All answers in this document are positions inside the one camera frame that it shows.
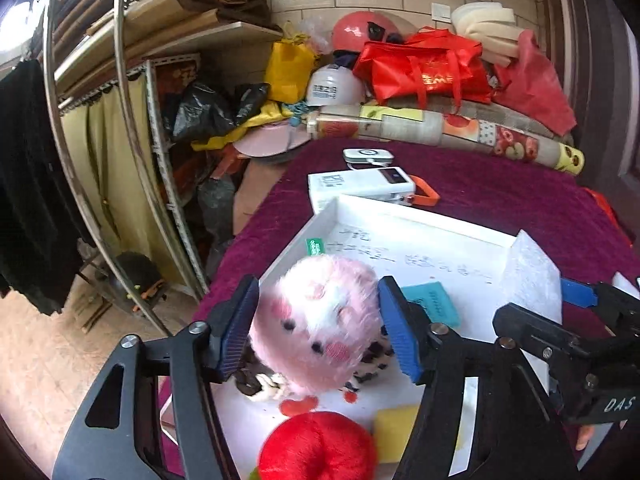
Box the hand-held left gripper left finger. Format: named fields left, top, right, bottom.
left=52, top=275, right=261, bottom=480

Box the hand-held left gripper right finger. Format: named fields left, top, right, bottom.
left=377, top=276, right=581, bottom=480

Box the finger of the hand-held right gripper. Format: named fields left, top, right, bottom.
left=492, top=303, right=601, bottom=362
left=560, top=277, right=640, bottom=333

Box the white foam block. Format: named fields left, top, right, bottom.
left=501, top=230, right=563, bottom=326

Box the pink plush toy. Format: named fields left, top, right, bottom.
left=247, top=254, right=386, bottom=417

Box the white foam box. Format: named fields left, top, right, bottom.
left=160, top=194, right=561, bottom=480

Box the person's right hand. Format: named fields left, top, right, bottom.
left=575, top=422, right=596, bottom=453

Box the teal card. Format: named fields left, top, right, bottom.
left=400, top=282, right=461, bottom=328

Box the white moulded foam packing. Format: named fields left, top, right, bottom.
left=611, top=271, right=640, bottom=293

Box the black white striped plush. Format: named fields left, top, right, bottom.
left=235, top=327, right=396, bottom=403

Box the yellow sponge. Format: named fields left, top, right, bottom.
left=374, top=404, right=423, bottom=463

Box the black helmet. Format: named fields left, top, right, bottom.
left=95, top=251, right=166, bottom=313

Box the brown cardboard piece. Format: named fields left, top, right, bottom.
left=234, top=160, right=287, bottom=235

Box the red fluffy plush ball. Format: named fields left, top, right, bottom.
left=252, top=411, right=378, bottom=480

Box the small white charger device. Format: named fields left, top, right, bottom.
left=343, top=148, right=393, bottom=167

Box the pink round plate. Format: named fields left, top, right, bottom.
left=232, top=122, right=311, bottom=158

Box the rolled fruit print oilcloth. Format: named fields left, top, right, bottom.
left=306, top=104, right=586, bottom=176

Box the panelled door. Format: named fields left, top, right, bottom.
left=547, top=0, right=640, bottom=251

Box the red plastic bag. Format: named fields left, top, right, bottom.
left=492, top=29, right=578, bottom=137

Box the yellow plastic sheet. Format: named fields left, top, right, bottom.
left=192, top=100, right=296, bottom=152

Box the beige curtain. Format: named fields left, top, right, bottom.
left=60, top=67, right=181, bottom=286

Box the black plastic bag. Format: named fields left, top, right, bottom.
left=172, top=82, right=271, bottom=143

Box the white helmet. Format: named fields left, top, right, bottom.
left=306, top=62, right=367, bottom=107

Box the black hanging garment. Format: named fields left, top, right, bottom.
left=0, top=57, right=96, bottom=316

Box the yellow bag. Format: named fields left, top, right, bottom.
left=264, top=22, right=321, bottom=103

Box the cream foam sheet stack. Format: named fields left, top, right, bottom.
left=450, top=2, right=518, bottom=66

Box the wooden shelf board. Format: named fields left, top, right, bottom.
left=52, top=0, right=283, bottom=106

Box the pink helmet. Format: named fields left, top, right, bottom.
left=331, top=10, right=418, bottom=53

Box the curved steel clothes rack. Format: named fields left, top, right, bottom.
left=22, top=0, right=211, bottom=336

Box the white power bank orange strap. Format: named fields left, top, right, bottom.
left=307, top=166, right=441, bottom=213

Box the perforated metal shelf frame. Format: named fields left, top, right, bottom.
left=144, top=52, right=211, bottom=301

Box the red bag with handles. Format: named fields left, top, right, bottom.
left=352, top=27, right=493, bottom=107

